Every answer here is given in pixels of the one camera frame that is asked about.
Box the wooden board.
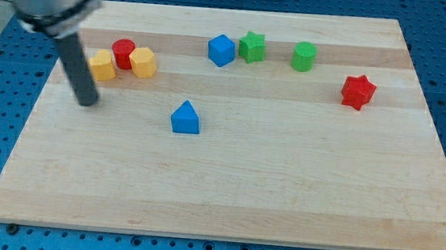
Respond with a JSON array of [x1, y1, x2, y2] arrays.
[[0, 1, 446, 250]]

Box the green star block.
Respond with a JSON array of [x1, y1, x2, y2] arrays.
[[238, 31, 265, 64]]

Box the green cylinder block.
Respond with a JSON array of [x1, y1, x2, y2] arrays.
[[291, 41, 317, 73]]

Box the yellow hexagon block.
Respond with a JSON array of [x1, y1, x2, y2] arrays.
[[129, 47, 157, 78]]

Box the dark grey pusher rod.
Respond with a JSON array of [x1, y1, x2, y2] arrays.
[[54, 33, 99, 106]]

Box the yellow heart block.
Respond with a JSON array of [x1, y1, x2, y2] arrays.
[[88, 49, 116, 81]]

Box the blue triangle block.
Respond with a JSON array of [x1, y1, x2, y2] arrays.
[[170, 100, 200, 135]]

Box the red cylinder block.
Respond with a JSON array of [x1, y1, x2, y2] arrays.
[[111, 39, 136, 70]]

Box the blue cube block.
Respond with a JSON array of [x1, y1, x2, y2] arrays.
[[208, 34, 236, 67]]

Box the red star block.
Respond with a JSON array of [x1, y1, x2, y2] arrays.
[[341, 75, 377, 111]]

